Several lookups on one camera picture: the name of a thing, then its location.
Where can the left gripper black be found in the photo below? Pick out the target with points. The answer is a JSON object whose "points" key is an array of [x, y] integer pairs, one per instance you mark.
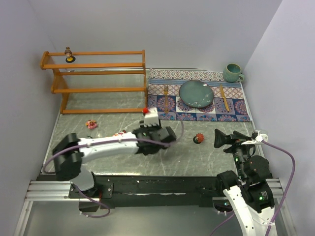
{"points": [[162, 134]]}

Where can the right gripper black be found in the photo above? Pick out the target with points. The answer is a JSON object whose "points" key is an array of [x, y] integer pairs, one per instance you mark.
{"points": [[233, 144]]}

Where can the brown bun hair doll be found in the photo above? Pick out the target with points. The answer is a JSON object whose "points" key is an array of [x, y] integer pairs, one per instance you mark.
{"points": [[69, 57]]}

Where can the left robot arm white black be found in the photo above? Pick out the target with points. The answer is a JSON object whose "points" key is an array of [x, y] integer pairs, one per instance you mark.
{"points": [[72, 153]]}

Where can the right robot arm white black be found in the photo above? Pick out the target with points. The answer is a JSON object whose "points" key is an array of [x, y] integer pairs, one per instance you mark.
{"points": [[247, 190]]}

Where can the orange wooden two-tier shelf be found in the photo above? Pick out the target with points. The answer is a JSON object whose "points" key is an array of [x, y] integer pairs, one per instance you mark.
{"points": [[99, 82]]}

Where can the red hair doll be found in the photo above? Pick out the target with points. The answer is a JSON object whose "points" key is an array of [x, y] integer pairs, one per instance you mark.
{"points": [[198, 138]]}

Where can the golden knife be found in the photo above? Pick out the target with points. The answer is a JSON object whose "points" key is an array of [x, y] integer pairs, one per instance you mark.
{"points": [[224, 98]]}

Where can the patterned blue pink placemat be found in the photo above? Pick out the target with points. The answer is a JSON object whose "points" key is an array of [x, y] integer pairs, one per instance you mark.
{"points": [[216, 111]]}

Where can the strawberry cake slice toy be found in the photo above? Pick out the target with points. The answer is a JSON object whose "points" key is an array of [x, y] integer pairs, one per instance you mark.
{"points": [[120, 133]]}

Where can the golden fork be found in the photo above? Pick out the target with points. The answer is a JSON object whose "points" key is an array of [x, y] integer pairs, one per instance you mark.
{"points": [[165, 90]]}

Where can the teal ceramic plate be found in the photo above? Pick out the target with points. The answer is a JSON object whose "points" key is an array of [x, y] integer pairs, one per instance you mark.
{"points": [[196, 94]]}

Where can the teal ceramic mug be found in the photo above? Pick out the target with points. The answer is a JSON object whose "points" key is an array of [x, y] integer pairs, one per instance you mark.
{"points": [[233, 73]]}

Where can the pink bear flower toy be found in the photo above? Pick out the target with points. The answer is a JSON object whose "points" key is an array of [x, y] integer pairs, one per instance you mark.
{"points": [[91, 124]]}

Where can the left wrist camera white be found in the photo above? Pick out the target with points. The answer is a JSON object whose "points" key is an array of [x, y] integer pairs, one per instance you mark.
{"points": [[150, 117]]}

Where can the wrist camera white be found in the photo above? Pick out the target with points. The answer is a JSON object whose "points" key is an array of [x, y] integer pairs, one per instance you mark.
{"points": [[150, 117], [258, 136]]}

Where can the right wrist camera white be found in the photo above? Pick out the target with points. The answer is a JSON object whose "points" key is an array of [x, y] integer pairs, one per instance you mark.
{"points": [[258, 136]]}

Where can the black mounting base rail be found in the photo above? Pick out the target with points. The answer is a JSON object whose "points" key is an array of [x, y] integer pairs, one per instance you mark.
{"points": [[151, 191]]}

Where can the aluminium frame rail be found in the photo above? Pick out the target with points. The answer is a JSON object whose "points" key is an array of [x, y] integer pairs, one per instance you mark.
{"points": [[38, 191]]}

